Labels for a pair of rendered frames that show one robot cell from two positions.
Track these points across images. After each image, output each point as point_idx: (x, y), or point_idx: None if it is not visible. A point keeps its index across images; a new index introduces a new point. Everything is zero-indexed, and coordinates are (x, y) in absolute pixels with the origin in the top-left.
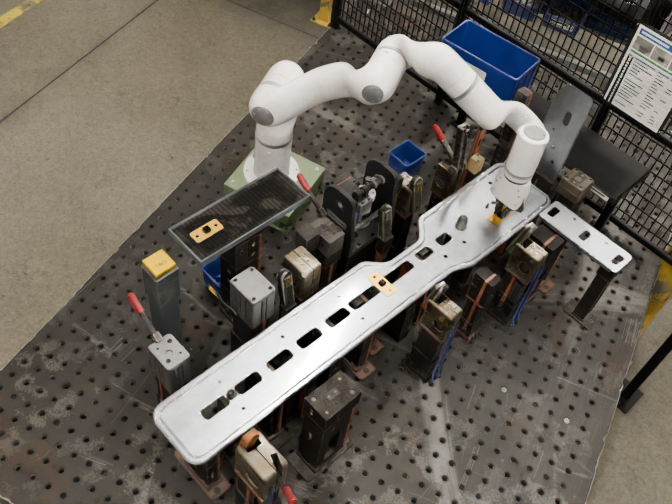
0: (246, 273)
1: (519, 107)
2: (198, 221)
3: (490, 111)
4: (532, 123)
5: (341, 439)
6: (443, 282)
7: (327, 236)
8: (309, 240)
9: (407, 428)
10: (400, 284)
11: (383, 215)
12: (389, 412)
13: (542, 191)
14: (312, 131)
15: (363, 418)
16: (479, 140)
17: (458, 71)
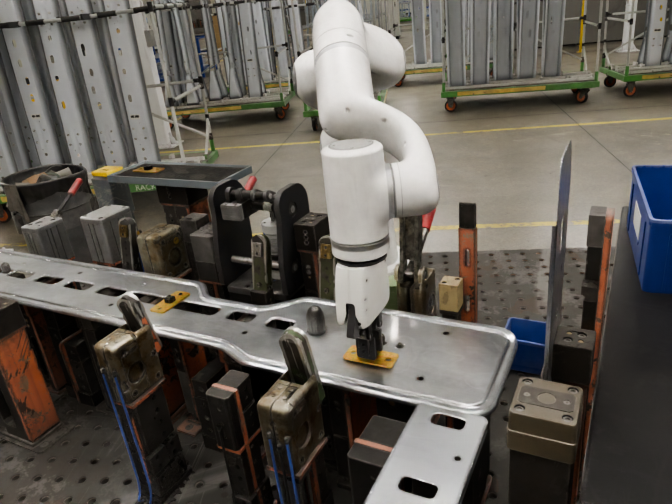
0: (118, 206)
1: (393, 118)
2: (159, 166)
3: (322, 92)
4: (405, 159)
5: (14, 413)
6: (130, 295)
7: (199, 231)
8: (182, 221)
9: (60, 498)
10: (174, 313)
11: (251, 245)
12: (86, 472)
13: (495, 395)
14: (502, 286)
15: (77, 451)
16: (464, 251)
17: (321, 28)
